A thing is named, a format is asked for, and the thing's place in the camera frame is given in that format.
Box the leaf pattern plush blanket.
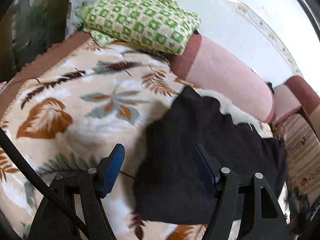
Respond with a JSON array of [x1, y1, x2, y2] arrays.
[[0, 32, 292, 240]]

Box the black coat with fur collar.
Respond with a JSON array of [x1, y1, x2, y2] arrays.
[[133, 87, 287, 225]]

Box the wooden glass wardrobe door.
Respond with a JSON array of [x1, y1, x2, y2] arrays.
[[1, 0, 68, 81]]

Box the striped beige cushion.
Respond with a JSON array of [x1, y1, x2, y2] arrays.
[[272, 114, 319, 203]]

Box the pink headboard cushion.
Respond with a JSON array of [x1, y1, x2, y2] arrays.
[[271, 76, 319, 134]]

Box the green checkered folded quilt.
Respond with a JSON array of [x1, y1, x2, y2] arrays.
[[81, 0, 201, 55]]

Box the long pink bolster pillow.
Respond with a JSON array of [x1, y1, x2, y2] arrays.
[[169, 34, 274, 123]]

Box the floral plastic bag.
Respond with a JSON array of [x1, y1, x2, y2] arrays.
[[65, 0, 92, 39]]

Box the black cable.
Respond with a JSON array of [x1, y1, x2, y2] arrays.
[[0, 128, 89, 233]]

